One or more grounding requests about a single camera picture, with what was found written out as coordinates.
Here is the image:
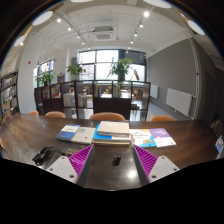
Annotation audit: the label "dark open shelf unit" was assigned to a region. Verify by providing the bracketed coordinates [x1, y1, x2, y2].
[33, 80, 152, 122]

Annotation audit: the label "large green potted plant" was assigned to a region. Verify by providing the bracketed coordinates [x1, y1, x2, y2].
[107, 58, 134, 81]

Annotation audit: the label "white and blue illustrated book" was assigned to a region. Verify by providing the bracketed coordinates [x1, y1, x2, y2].
[129, 128, 158, 149]

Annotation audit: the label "ceiling air conditioner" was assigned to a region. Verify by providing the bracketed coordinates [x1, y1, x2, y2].
[92, 26, 116, 42]

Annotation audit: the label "dark blue book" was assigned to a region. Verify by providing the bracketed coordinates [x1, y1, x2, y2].
[55, 123, 82, 142]

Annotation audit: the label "large paned window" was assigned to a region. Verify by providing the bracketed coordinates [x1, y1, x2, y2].
[78, 49, 147, 82]

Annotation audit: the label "bushy green potted plant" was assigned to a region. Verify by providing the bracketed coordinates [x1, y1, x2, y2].
[35, 70, 56, 87]

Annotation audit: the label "white wall radiator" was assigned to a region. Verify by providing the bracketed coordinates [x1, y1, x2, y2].
[165, 87, 194, 118]

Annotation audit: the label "small blue booklet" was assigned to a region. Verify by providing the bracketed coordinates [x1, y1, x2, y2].
[214, 134, 224, 155]

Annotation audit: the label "tall bookshelf with books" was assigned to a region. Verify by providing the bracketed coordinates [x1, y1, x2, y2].
[0, 70, 19, 123]

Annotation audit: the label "large bright blue book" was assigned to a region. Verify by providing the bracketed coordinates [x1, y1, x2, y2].
[92, 124, 132, 143]

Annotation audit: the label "grey-white hardcover book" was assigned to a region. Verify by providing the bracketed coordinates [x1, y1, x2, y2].
[96, 120, 130, 138]

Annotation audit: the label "ceiling spot lights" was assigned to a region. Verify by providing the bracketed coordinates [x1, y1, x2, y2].
[56, 10, 151, 51]

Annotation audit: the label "black power strip cable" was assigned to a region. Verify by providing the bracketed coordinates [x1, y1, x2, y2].
[32, 145, 64, 167]

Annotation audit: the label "cream book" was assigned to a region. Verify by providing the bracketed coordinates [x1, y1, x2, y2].
[91, 139, 132, 147]

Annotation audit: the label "round white ceiling lamps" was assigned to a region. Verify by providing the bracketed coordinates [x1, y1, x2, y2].
[13, 0, 206, 48]

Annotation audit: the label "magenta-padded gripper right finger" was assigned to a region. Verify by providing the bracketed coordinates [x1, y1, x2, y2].
[132, 143, 181, 185]

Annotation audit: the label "purple and white book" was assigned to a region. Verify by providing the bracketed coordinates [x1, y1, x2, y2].
[148, 127, 177, 148]

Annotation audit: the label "black charger block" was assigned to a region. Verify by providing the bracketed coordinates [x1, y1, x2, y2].
[112, 153, 122, 166]

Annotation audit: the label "small white wall panel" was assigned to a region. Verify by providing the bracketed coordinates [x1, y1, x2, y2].
[149, 84, 159, 100]

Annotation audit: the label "orange chairs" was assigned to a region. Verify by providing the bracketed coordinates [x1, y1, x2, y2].
[0, 110, 224, 151]

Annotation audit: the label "small green potted plant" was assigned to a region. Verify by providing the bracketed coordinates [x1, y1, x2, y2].
[65, 63, 87, 81]

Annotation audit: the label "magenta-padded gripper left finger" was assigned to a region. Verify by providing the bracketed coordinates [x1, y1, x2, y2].
[45, 143, 96, 187]

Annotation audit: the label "small paned window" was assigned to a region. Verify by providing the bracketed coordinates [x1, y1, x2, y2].
[33, 59, 56, 88]

